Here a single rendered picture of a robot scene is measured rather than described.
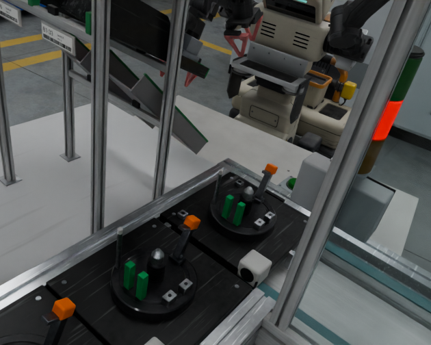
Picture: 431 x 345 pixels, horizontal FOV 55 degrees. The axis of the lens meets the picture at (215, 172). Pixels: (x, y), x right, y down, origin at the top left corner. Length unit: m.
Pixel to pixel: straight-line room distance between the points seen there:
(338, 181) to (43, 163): 0.83
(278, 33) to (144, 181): 0.72
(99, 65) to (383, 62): 0.40
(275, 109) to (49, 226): 0.94
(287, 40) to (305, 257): 1.01
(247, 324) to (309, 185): 0.26
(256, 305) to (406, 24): 0.49
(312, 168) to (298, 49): 0.96
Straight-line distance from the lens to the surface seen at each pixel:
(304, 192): 0.60
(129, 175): 1.13
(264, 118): 1.62
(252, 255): 0.77
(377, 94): 0.48
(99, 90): 0.69
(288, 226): 0.90
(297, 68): 1.49
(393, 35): 0.48
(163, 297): 0.66
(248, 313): 0.74
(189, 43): 0.88
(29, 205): 1.04
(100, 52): 0.67
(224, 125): 1.45
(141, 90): 0.82
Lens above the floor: 1.52
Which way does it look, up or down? 34 degrees down
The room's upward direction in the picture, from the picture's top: 12 degrees clockwise
